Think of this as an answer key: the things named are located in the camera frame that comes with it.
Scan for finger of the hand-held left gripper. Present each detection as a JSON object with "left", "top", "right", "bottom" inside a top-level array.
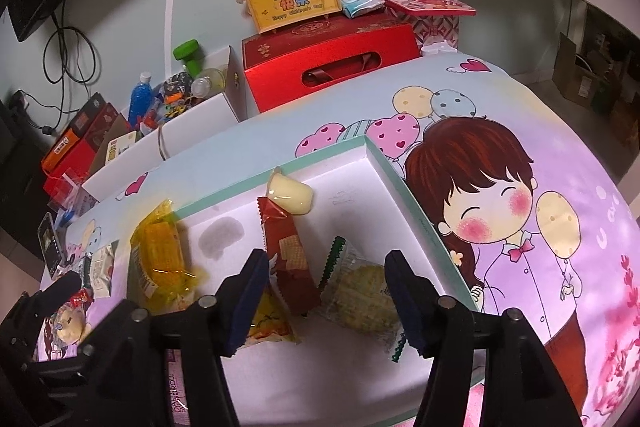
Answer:
[
  {"left": 0, "top": 271, "right": 83, "bottom": 358},
  {"left": 32, "top": 332, "right": 118, "bottom": 390}
]

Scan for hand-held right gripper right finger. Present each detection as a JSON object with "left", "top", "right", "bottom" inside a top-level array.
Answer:
[{"left": 384, "top": 248, "right": 583, "bottom": 427}]

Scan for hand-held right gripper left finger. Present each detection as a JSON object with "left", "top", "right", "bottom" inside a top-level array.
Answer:
[{"left": 102, "top": 248, "right": 271, "bottom": 427}]

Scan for orange yellow triangular packet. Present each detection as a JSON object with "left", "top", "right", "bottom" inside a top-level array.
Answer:
[{"left": 245, "top": 279, "right": 297, "bottom": 349}]

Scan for clear bag of yellow cakes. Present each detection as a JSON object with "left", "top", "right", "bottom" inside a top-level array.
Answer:
[{"left": 42, "top": 289, "right": 96, "bottom": 360}]

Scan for clear green edged cracker packet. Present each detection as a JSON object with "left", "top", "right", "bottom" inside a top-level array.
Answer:
[{"left": 317, "top": 236, "right": 407, "bottom": 363}]

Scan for cream printed snack packet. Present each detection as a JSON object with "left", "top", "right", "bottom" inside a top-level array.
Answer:
[{"left": 90, "top": 243, "right": 118, "bottom": 299}]

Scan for dark red wafer packet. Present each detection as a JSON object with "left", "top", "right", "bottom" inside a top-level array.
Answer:
[{"left": 257, "top": 196, "right": 322, "bottom": 315}]

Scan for teal shallow cardboard box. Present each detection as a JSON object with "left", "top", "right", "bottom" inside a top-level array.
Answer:
[{"left": 127, "top": 134, "right": 488, "bottom": 427}]

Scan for pink wafer roll packet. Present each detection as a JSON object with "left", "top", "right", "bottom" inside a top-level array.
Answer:
[{"left": 167, "top": 349, "right": 189, "bottom": 414}]

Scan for yellow corn snack packet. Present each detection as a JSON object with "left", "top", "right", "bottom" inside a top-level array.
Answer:
[{"left": 130, "top": 202, "right": 208, "bottom": 313}]

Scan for beige roll snack packet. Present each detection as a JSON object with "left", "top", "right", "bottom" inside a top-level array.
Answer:
[{"left": 265, "top": 167, "right": 315, "bottom": 215}]

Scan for smartphone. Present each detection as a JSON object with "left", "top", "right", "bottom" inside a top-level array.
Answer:
[{"left": 37, "top": 212, "right": 63, "bottom": 280}]

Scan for clear plastic box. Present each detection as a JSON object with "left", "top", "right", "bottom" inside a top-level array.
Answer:
[{"left": 47, "top": 169, "right": 83, "bottom": 214}]

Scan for dark cabinet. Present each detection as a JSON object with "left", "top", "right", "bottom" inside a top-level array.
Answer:
[{"left": 0, "top": 99, "right": 48, "bottom": 253}]

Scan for orange black flat box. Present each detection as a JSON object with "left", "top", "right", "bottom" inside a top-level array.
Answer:
[{"left": 40, "top": 93, "right": 106, "bottom": 175}]

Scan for flat red box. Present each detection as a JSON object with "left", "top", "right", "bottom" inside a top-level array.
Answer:
[{"left": 42, "top": 104, "right": 121, "bottom": 208}]

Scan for small yellow white carton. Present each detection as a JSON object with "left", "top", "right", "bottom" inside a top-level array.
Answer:
[{"left": 104, "top": 131, "right": 138, "bottom": 165}]

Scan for white cardboard box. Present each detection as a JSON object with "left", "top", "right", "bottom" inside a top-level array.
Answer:
[{"left": 82, "top": 46, "right": 246, "bottom": 202}]

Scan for blue bottle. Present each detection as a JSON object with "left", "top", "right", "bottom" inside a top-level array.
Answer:
[{"left": 128, "top": 72, "right": 153, "bottom": 128}]

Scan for cartoon printed bedsheet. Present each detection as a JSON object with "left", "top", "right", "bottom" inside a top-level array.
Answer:
[{"left": 37, "top": 42, "right": 640, "bottom": 427}]

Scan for colourful toy car pack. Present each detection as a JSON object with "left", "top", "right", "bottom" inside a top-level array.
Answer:
[{"left": 160, "top": 74, "right": 196, "bottom": 118}]

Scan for green dumbbell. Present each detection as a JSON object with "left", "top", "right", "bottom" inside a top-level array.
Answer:
[{"left": 173, "top": 38, "right": 208, "bottom": 80}]

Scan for brown cardboard box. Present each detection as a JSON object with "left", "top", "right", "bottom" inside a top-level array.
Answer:
[{"left": 552, "top": 32, "right": 623, "bottom": 108}]

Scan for red patterned box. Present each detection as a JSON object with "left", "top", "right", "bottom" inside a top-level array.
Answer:
[{"left": 377, "top": 0, "right": 477, "bottom": 48}]

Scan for blue wet wipes pack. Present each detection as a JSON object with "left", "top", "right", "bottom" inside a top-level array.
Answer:
[{"left": 341, "top": 0, "right": 385, "bottom": 18}]

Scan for black power cables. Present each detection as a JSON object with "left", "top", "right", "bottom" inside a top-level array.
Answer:
[{"left": 10, "top": 9, "right": 96, "bottom": 138}]

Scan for tan cord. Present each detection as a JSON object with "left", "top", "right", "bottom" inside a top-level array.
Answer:
[{"left": 156, "top": 124, "right": 174, "bottom": 162}]

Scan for red gift box with handle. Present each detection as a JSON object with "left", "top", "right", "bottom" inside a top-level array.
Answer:
[{"left": 242, "top": 14, "right": 421, "bottom": 114}]

